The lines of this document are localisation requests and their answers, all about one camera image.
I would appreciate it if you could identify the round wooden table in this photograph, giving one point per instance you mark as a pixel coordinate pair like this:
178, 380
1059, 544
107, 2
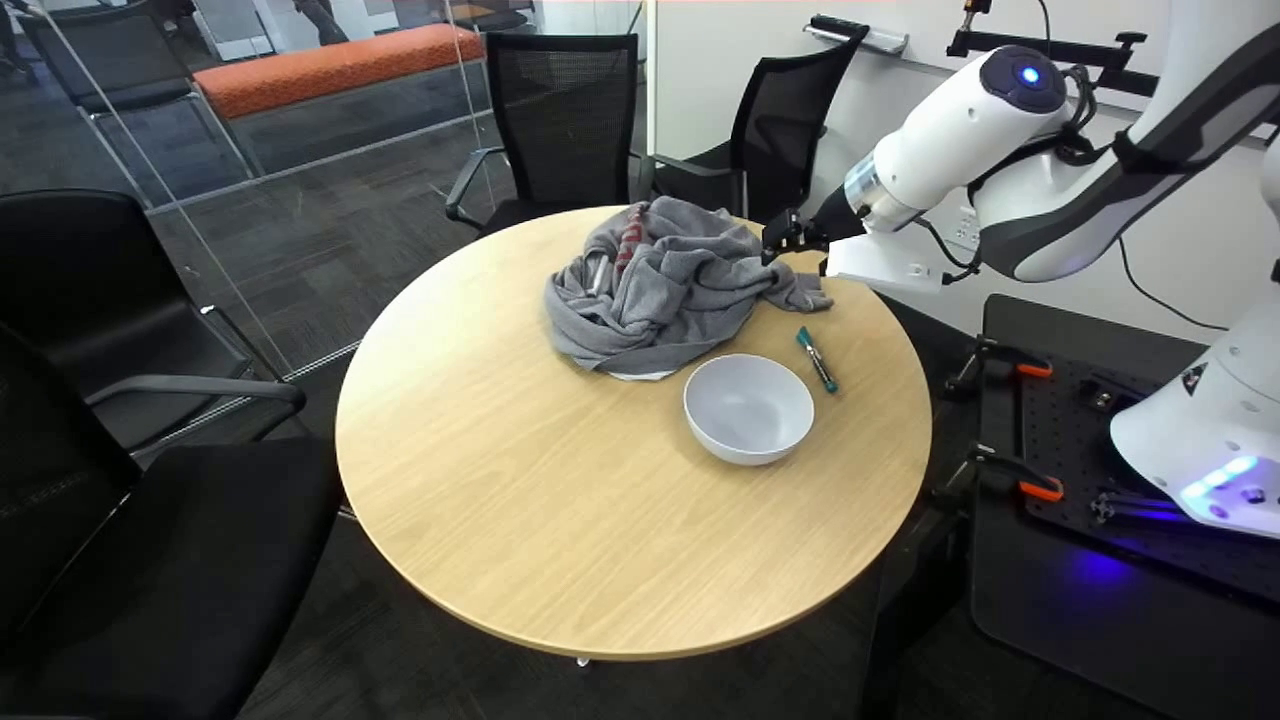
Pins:
575, 513

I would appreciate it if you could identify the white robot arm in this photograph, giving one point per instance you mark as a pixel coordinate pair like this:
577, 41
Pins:
996, 128

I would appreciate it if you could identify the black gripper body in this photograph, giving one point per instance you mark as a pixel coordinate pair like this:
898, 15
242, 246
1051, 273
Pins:
814, 232

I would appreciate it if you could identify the orange bench cushion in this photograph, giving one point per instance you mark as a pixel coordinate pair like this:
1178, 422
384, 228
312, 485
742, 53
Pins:
293, 76

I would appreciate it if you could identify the orange handled clamp lower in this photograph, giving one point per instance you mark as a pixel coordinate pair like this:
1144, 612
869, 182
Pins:
1010, 478

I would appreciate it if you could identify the orange handled clamp upper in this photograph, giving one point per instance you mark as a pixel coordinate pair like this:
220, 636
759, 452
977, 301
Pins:
995, 361

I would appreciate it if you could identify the black mesh chair left back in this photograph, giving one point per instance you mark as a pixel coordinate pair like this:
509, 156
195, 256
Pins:
567, 111

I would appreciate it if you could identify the grey crumpled cloth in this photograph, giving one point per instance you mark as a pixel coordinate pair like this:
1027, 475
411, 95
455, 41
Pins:
661, 286

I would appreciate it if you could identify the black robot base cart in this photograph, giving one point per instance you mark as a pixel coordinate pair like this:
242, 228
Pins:
1115, 585

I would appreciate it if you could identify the black office chair front left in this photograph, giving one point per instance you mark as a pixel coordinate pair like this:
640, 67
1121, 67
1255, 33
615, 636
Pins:
141, 590

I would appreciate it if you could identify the orange handled clamp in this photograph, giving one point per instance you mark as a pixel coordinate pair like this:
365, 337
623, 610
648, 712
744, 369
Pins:
995, 361
1010, 478

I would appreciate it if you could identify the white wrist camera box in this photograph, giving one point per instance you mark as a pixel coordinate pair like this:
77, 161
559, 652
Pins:
888, 261

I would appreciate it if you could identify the black office chair far left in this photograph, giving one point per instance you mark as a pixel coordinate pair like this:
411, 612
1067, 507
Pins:
91, 286

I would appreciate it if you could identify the black office chair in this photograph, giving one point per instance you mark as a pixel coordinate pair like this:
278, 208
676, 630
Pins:
91, 286
141, 590

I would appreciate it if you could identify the black mesh chair right back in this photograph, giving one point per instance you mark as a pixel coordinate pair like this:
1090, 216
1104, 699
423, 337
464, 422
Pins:
764, 165

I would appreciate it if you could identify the black mesh chair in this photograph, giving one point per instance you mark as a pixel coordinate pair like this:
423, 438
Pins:
567, 111
764, 165

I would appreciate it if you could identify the white bowl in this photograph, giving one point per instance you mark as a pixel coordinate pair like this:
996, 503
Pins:
744, 411

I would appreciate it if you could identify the teal capped marker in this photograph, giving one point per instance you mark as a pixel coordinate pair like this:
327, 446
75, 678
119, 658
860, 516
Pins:
817, 361

